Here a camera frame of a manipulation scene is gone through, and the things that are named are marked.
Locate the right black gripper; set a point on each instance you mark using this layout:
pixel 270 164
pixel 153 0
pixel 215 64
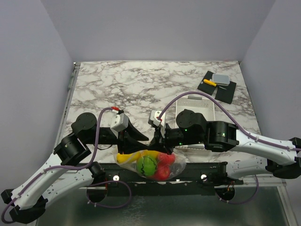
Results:
pixel 160 143

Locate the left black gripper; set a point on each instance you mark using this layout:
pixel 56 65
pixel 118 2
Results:
pixel 129 139

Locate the small red toy fruit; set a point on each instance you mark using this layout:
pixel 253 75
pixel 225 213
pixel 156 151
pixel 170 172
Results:
pixel 165 159

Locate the clear zip top bag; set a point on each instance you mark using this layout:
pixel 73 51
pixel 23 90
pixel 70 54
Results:
pixel 175 169

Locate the dark green toy melon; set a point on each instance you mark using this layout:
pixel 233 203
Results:
pixel 146 165

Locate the yellow toy mango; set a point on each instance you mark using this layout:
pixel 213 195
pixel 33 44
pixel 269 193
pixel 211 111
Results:
pixel 129 158

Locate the red toy apple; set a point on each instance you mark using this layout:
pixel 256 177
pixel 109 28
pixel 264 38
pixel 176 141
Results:
pixel 162 173

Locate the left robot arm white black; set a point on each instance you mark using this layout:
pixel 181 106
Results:
pixel 71 166

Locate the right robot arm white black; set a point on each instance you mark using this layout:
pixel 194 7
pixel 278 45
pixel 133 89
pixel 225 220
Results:
pixel 275 157

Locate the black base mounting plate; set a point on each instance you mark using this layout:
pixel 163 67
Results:
pixel 196 178

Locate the white perforated plastic basket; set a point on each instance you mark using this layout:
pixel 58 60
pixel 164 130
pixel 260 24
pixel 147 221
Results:
pixel 197 104

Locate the black foam block left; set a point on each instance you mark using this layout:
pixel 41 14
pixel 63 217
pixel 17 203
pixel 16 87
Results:
pixel 204 87

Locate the black foam block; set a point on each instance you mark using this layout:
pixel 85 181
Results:
pixel 204 87
pixel 226 93

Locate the black foam block right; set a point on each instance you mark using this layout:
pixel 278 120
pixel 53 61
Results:
pixel 226 93

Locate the grey lidded plastic box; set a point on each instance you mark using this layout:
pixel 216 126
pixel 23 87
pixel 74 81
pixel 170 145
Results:
pixel 220 79

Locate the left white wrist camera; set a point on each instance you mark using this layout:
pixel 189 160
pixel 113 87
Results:
pixel 119 122

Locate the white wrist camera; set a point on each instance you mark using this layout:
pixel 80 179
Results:
pixel 119 122
pixel 155 121

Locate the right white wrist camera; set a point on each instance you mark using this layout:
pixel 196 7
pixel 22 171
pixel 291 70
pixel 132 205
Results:
pixel 155 121

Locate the aluminium rail left edge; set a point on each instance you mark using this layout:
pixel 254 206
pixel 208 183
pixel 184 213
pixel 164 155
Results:
pixel 70 91

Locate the yellow handled knife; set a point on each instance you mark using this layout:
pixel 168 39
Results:
pixel 211 83

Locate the aluminium rail frame front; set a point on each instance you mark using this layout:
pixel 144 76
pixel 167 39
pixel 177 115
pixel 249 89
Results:
pixel 166 204

